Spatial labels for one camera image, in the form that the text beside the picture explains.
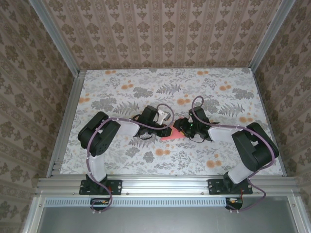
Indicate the aluminium side rail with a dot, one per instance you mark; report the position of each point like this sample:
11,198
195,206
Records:
66,116

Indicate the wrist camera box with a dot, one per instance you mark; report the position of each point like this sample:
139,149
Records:
198,114
149,114

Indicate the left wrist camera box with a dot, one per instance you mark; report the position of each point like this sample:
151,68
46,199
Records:
149,114

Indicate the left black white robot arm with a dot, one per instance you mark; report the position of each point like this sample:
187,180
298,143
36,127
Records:
97,168

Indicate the pink paper sheet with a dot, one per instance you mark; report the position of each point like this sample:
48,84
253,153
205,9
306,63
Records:
173,137

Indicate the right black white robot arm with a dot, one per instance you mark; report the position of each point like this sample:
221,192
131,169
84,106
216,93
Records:
255,150

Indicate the grey metal panel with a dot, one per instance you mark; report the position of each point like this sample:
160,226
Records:
170,221

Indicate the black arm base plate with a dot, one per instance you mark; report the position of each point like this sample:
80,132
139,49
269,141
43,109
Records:
213,187
116,185

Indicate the black connector box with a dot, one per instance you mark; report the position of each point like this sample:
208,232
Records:
234,206
98,207

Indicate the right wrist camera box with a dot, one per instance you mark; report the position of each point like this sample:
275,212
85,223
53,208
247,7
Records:
198,114

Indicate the aluminium frame post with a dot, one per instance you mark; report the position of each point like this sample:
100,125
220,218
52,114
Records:
265,36
59,38

